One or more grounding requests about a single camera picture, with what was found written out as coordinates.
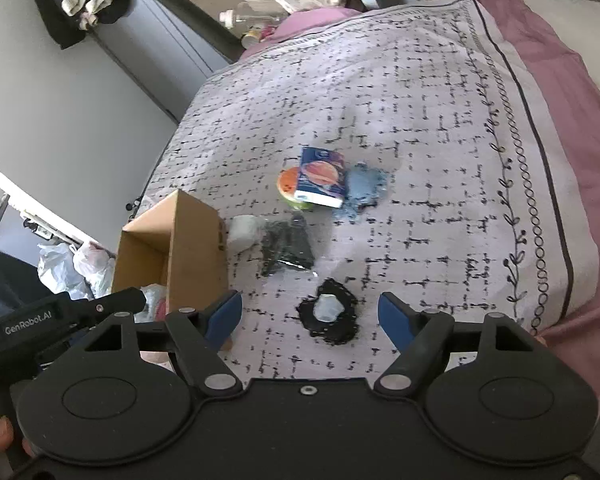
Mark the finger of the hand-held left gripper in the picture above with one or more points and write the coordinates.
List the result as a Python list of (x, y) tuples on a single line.
[(112, 302)]

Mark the dark fluffy rug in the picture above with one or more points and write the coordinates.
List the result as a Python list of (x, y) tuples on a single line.
[(5, 280)]

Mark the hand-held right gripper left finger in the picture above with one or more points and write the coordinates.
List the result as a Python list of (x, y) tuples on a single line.
[(225, 314)]

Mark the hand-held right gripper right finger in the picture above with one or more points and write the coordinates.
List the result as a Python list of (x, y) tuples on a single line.
[(395, 321)]

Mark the brown cardboard box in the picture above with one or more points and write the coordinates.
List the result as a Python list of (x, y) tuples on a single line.
[(192, 255)]

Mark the clear plastic bottle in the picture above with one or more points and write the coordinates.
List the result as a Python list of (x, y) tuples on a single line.
[(247, 16)]

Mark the burger plush toy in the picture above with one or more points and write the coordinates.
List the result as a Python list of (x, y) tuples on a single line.
[(289, 186)]

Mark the black item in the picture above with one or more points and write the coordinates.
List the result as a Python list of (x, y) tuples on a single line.
[(286, 245)]

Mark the white pillow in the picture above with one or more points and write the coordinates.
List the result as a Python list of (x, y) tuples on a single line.
[(575, 15)]

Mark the grey-blue soft cloth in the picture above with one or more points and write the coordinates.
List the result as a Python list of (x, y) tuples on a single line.
[(365, 191)]

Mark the white plastic bag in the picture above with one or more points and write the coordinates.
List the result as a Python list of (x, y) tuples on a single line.
[(57, 267), (96, 265)]

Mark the blue snack packet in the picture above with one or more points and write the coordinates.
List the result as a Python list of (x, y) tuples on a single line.
[(321, 176)]

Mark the paper cup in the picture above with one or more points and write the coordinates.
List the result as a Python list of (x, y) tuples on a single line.
[(251, 37)]

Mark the black scrunchie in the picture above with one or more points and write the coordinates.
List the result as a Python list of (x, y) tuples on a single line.
[(337, 327)]

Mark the dark hanging clothes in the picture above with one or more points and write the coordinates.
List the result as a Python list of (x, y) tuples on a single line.
[(60, 15)]

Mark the printed grid blanket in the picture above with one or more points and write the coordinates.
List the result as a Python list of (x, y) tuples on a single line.
[(405, 110)]

